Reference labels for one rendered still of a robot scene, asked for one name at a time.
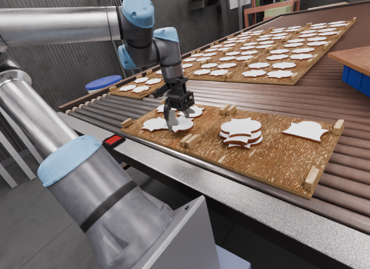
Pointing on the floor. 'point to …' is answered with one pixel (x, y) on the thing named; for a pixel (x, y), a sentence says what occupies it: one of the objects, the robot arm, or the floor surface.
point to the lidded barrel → (102, 83)
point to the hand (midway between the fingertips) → (178, 123)
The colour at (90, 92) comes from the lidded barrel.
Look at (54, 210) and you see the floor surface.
